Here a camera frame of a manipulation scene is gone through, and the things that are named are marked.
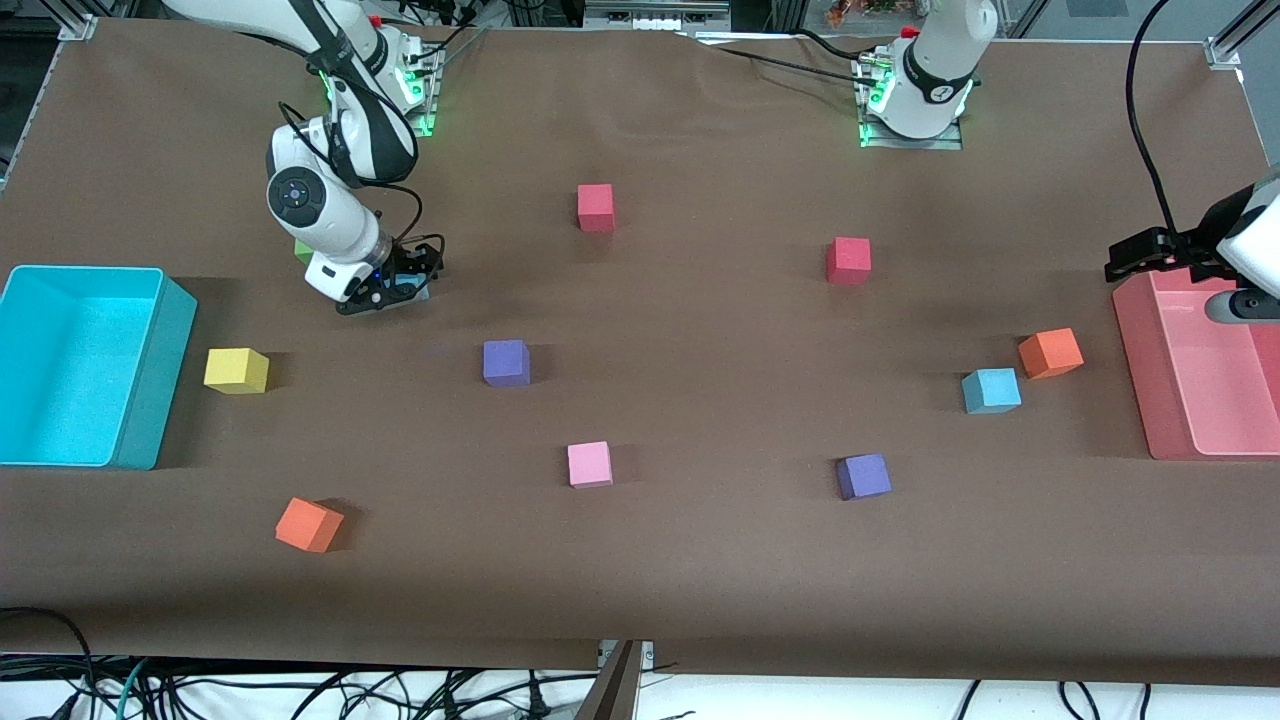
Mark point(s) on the pink plastic bin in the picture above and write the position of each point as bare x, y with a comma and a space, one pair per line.
1200, 400

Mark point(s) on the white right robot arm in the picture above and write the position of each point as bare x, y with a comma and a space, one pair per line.
325, 220

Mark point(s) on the white power strip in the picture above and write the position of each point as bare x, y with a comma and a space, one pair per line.
435, 12

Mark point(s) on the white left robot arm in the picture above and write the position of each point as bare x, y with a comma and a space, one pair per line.
935, 70

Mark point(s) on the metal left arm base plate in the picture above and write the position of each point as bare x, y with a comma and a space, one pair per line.
945, 142

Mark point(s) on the light blue foam block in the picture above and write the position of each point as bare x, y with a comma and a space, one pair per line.
412, 286
990, 390

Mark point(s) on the yellow foam block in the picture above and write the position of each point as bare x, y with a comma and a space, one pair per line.
235, 370

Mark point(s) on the purple foam block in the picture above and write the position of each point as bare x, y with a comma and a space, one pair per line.
505, 362
863, 477

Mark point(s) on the pink foam block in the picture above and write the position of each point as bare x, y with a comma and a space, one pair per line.
590, 465

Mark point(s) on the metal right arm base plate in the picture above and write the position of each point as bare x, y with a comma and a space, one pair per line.
425, 100

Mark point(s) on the orange foam block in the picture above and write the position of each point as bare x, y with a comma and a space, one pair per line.
308, 525
1050, 353

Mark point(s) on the red foam block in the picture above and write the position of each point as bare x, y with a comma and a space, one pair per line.
848, 260
595, 205

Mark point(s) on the green foam block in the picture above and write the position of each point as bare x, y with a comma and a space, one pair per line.
302, 252

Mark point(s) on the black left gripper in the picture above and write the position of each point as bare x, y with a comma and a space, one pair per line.
1192, 247

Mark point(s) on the brown table cover sheet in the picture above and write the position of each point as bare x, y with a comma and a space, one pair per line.
700, 560

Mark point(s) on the cyan plastic bin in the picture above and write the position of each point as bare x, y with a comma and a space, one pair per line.
70, 370

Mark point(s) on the grey equipment box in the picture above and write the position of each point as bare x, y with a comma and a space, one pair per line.
655, 14

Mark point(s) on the grey metal post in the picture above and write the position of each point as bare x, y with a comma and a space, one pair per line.
612, 690

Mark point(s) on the aluminium frame profile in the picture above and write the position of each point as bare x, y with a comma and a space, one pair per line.
78, 20
1225, 52

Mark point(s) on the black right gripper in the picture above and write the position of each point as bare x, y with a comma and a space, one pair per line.
408, 262

